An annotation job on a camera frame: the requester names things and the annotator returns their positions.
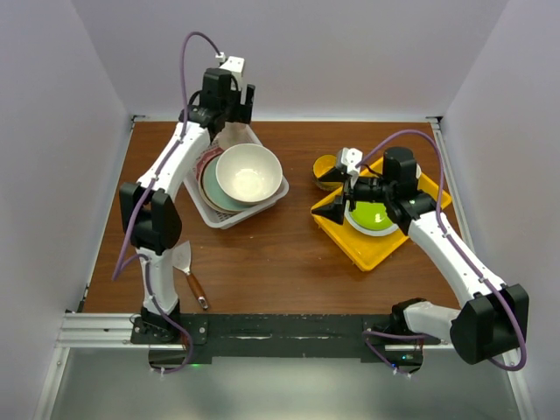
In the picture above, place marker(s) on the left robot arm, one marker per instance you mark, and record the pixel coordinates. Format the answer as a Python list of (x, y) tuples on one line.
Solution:
[(150, 220)]

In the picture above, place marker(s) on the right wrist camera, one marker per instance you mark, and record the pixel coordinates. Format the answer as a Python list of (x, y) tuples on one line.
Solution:
[(348, 161)]

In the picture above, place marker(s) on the green white bowl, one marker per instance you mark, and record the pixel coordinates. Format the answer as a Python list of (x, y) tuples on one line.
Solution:
[(370, 219)]

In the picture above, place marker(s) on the small metal utensil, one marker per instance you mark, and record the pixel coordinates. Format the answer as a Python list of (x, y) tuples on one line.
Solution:
[(197, 290)]

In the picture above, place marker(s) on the pink polka dot plate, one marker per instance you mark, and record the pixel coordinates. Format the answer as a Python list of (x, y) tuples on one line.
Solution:
[(205, 157)]

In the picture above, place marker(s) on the yellow plastic tray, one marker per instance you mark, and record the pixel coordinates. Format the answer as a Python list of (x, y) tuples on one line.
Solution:
[(366, 252)]

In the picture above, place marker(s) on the pink beige mug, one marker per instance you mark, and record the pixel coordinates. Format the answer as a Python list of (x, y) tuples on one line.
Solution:
[(233, 133)]

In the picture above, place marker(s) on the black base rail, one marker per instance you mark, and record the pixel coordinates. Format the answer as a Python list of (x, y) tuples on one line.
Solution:
[(298, 336)]

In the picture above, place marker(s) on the dark bottom plate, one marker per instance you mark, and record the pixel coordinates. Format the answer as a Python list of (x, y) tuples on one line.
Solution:
[(205, 198)]

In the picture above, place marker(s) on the white ceramic bowl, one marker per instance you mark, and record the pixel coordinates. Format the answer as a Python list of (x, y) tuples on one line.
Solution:
[(249, 173)]

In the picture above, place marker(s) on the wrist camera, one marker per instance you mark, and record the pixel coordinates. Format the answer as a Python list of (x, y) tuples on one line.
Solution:
[(348, 161), (235, 65)]

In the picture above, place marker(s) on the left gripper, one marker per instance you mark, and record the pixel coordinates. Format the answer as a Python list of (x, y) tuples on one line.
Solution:
[(241, 113)]

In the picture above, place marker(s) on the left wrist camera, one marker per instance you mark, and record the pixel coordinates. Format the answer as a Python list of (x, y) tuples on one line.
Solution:
[(235, 65)]

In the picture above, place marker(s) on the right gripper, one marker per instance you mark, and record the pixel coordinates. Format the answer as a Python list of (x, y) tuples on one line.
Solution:
[(333, 211)]

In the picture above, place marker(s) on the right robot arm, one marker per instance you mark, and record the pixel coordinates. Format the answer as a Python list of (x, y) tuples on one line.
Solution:
[(492, 318)]

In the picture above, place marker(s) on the clear plastic scrap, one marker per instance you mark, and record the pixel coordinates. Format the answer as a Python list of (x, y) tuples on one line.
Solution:
[(182, 257)]

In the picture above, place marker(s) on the yellow mug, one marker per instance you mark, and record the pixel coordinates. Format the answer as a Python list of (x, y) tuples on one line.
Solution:
[(323, 165)]

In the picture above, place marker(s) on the pale green bottom plate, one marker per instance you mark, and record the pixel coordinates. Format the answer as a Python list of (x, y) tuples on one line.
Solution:
[(215, 193)]

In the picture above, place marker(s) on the woven coaster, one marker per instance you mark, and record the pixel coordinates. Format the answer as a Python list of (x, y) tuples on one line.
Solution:
[(328, 186)]

